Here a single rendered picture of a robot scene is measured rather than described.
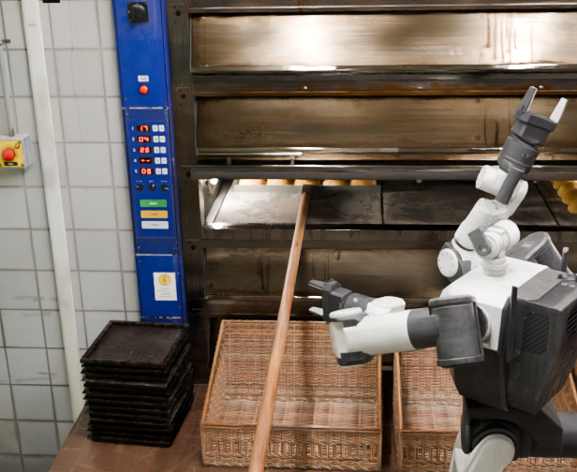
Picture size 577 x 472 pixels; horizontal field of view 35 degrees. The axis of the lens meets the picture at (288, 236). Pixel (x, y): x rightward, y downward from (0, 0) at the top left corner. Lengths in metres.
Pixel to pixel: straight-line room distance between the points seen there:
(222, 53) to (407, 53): 0.57
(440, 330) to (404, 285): 1.13
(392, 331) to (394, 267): 1.09
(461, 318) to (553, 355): 0.23
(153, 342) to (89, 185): 0.57
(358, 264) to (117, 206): 0.84
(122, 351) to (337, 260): 0.78
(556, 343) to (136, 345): 1.46
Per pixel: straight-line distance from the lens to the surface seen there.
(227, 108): 2.96
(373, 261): 3.08
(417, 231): 3.03
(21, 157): 3.08
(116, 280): 3.21
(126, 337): 3.05
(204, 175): 2.85
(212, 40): 2.91
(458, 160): 3.05
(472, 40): 2.88
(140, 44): 2.92
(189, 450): 2.98
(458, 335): 1.95
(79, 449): 3.06
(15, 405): 3.58
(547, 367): 2.08
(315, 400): 3.19
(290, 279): 2.58
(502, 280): 2.13
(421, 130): 2.92
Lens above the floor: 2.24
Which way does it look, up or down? 21 degrees down
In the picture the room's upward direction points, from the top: 1 degrees counter-clockwise
